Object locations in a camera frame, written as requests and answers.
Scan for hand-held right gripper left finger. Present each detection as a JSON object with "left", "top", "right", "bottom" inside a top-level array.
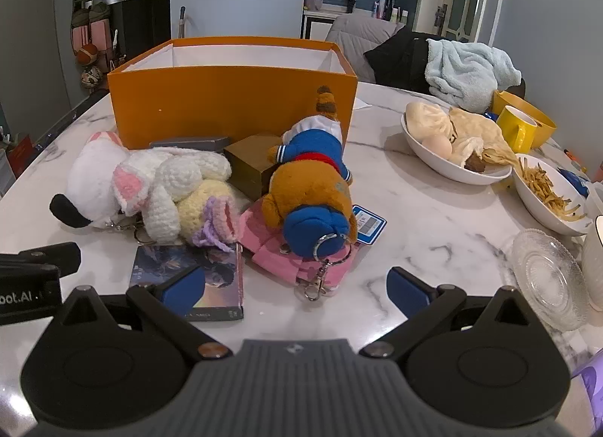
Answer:
[{"left": 52, "top": 265, "right": 231, "bottom": 361}]

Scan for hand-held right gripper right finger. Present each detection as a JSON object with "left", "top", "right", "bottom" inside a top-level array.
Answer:
[{"left": 360, "top": 266, "right": 542, "bottom": 359}]

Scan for cream and purple crochet toy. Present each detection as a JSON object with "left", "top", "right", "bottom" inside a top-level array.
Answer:
[{"left": 176, "top": 178, "right": 241, "bottom": 249}]

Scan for pink cloth pouch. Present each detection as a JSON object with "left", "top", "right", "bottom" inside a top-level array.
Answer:
[{"left": 238, "top": 196, "right": 356, "bottom": 294}]

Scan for white crochet bunny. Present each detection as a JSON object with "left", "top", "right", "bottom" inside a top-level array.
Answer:
[{"left": 141, "top": 147, "right": 233, "bottom": 240}]

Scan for white plush with pink ears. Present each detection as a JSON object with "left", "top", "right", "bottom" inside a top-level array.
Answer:
[{"left": 49, "top": 132, "right": 156, "bottom": 231}]

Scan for small brown cardboard box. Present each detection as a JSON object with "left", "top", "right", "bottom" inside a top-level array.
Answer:
[{"left": 223, "top": 134, "right": 283, "bottom": 202}]

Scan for dark grey box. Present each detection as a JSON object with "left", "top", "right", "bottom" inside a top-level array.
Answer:
[{"left": 148, "top": 135, "right": 231, "bottom": 155}]

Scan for brown bear plush sailor outfit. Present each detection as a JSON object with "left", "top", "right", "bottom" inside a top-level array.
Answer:
[{"left": 261, "top": 85, "right": 389, "bottom": 301}]

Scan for orange cardboard box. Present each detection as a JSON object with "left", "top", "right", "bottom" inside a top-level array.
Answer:
[{"left": 107, "top": 36, "right": 359, "bottom": 150}]

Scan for white bowl of buns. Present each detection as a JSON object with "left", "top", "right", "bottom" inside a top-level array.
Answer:
[{"left": 400, "top": 107, "right": 513, "bottom": 186}]

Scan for red box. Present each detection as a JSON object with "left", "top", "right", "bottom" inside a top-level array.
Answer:
[{"left": 7, "top": 135, "right": 34, "bottom": 178}]

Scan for clear glass plate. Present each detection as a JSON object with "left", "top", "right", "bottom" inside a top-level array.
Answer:
[{"left": 511, "top": 228, "right": 589, "bottom": 331}]

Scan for egg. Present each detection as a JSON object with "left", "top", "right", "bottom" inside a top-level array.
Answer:
[{"left": 421, "top": 134, "right": 453, "bottom": 159}]

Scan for white bowl of potato strips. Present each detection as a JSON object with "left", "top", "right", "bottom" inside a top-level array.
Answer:
[{"left": 511, "top": 153, "right": 594, "bottom": 236}]

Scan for shredded potato strips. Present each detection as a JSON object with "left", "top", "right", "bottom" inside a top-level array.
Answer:
[{"left": 518, "top": 156, "right": 587, "bottom": 223}]

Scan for steamed bun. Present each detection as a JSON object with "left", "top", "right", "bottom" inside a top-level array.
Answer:
[{"left": 406, "top": 102, "right": 454, "bottom": 138}]

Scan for flatbread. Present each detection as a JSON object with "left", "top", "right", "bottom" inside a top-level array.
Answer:
[{"left": 447, "top": 107, "right": 519, "bottom": 167}]

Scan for yellow mug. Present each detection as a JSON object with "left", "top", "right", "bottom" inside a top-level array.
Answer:
[{"left": 496, "top": 106, "right": 539, "bottom": 153}]

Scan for white cup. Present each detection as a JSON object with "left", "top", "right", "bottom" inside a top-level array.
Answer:
[{"left": 582, "top": 215, "right": 603, "bottom": 310}]

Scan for blue packet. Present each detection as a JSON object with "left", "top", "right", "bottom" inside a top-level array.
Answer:
[{"left": 558, "top": 167, "right": 589, "bottom": 197}]

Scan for purple cloth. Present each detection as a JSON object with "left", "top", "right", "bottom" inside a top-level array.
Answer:
[{"left": 572, "top": 352, "right": 603, "bottom": 433}]

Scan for yellow bowl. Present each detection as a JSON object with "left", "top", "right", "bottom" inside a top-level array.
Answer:
[{"left": 492, "top": 89, "right": 557, "bottom": 149}]

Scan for light blue fleece blanket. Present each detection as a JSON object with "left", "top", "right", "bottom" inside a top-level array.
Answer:
[{"left": 424, "top": 38, "right": 523, "bottom": 112}]

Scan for black jacket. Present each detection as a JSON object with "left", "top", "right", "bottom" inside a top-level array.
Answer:
[{"left": 364, "top": 27, "right": 526, "bottom": 98}]

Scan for basketball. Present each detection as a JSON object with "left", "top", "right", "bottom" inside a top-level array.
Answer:
[{"left": 75, "top": 43, "right": 99, "bottom": 65}]

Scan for pink bags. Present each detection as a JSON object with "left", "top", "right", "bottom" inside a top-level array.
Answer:
[{"left": 70, "top": 20, "right": 111, "bottom": 56}]

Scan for grey down jacket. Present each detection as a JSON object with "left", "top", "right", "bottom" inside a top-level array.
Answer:
[{"left": 325, "top": 10, "right": 406, "bottom": 84}]

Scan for black cabinet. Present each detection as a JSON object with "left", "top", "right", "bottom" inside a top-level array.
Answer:
[{"left": 110, "top": 0, "right": 171, "bottom": 61}]

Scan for row of toiletry bottles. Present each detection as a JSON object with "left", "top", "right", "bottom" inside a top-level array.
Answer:
[{"left": 372, "top": 0, "right": 410, "bottom": 23}]

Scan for white vanity cabinet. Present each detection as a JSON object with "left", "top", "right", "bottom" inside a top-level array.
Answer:
[{"left": 301, "top": 6, "right": 352, "bottom": 39}]

